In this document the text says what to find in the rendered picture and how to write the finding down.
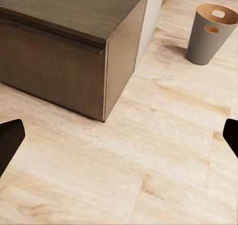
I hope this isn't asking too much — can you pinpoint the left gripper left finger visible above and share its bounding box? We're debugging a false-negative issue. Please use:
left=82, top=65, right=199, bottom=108
left=0, top=119, right=25, bottom=177

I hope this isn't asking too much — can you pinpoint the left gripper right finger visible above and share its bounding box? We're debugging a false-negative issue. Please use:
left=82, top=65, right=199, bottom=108
left=223, top=118, right=238, bottom=158

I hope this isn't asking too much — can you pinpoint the trash can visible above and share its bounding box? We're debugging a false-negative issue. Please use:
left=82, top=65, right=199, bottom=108
left=186, top=4, right=238, bottom=66

